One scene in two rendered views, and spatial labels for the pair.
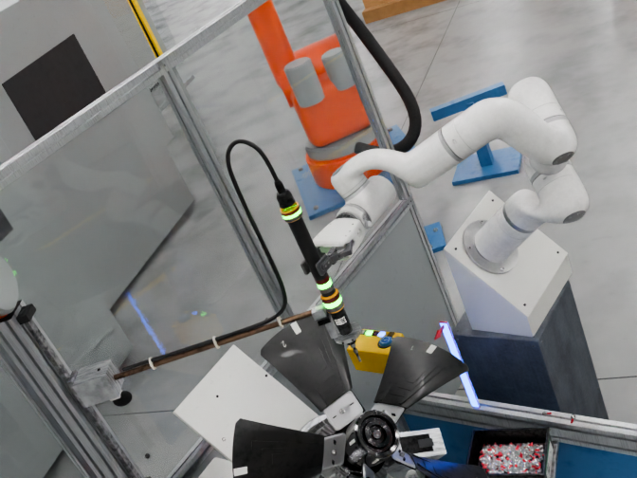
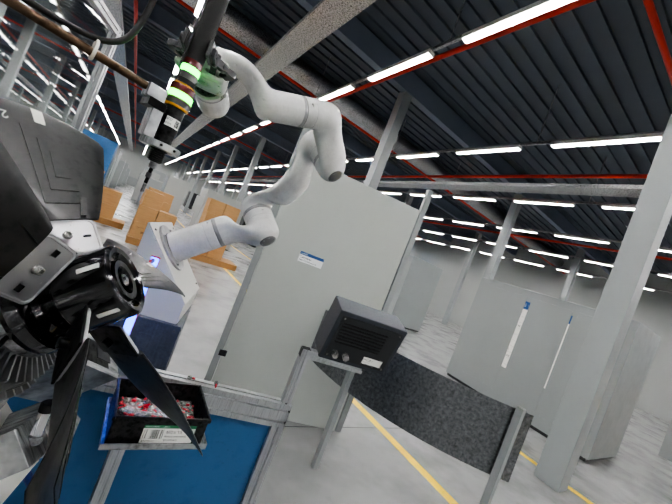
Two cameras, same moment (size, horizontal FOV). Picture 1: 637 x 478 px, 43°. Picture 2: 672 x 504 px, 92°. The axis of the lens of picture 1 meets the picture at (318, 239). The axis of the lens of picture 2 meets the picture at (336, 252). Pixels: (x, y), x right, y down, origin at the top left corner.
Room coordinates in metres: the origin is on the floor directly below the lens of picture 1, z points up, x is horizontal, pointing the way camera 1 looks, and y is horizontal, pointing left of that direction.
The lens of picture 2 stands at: (0.99, 0.40, 1.38)
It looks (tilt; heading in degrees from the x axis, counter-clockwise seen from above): 1 degrees up; 297
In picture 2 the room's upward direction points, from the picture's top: 21 degrees clockwise
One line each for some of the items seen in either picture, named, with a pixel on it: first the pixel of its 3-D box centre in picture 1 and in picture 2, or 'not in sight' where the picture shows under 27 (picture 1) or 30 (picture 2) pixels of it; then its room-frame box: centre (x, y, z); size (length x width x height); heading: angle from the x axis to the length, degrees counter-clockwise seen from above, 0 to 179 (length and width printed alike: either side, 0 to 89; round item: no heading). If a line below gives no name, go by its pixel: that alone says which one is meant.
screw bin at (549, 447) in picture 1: (509, 459); (159, 411); (1.61, -0.23, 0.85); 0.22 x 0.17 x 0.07; 59
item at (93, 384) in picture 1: (96, 383); not in sight; (1.72, 0.64, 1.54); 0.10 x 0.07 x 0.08; 79
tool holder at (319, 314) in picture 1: (336, 320); (163, 122); (1.60, 0.04, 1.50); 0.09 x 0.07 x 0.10; 79
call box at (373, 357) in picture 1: (379, 353); not in sight; (2.06, -0.03, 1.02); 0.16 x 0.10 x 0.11; 44
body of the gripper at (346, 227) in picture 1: (339, 237); (205, 71); (1.67, -0.05, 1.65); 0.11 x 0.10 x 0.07; 134
